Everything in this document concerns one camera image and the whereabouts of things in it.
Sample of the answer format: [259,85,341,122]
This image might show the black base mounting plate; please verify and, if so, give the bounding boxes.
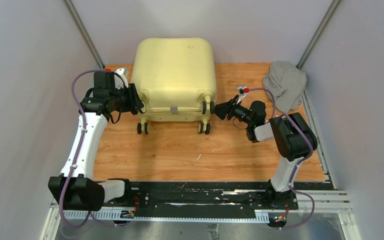
[104,181,298,220]

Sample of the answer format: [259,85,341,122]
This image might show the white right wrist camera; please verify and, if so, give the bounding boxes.
[236,84,250,105]

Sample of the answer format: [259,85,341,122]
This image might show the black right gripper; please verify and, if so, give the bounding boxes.
[210,95,254,126]

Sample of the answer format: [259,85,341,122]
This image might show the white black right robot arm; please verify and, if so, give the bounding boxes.
[213,98,318,209]

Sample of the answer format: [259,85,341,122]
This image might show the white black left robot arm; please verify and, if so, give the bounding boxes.
[48,67,144,212]

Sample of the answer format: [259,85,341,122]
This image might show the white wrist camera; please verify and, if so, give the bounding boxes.
[114,67,129,90]
[236,84,250,105]

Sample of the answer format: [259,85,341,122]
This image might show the cream suitcase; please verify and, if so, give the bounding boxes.
[130,37,217,135]

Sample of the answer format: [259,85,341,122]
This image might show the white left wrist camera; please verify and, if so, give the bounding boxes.
[114,67,129,90]

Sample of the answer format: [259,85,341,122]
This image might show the grey crumpled cloth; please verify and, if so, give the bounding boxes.
[262,61,308,113]

